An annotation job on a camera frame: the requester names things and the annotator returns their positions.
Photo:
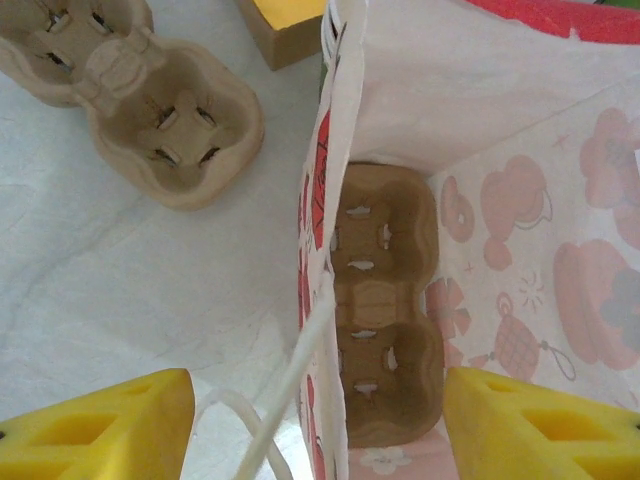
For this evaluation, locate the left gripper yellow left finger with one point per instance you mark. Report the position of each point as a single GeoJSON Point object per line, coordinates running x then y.
{"type": "Point", "coordinates": [90, 435]}

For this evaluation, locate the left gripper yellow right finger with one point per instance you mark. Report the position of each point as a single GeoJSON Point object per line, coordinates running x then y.
{"type": "Point", "coordinates": [540, 435]}

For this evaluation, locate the brown cardboard cup carrier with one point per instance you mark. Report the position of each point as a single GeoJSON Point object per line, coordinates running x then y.
{"type": "Point", "coordinates": [175, 165]}
{"type": "Point", "coordinates": [385, 300]}

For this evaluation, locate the red white paper bag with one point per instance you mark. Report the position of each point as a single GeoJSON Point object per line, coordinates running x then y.
{"type": "Point", "coordinates": [500, 100]}

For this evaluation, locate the brown cardboard napkin box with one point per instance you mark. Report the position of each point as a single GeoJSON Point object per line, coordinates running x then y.
{"type": "Point", "coordinates": [290, 50]}

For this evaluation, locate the yellow napkin stack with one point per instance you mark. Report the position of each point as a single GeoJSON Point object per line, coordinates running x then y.
{"type": "Point", "coordinates": [285, 12]}

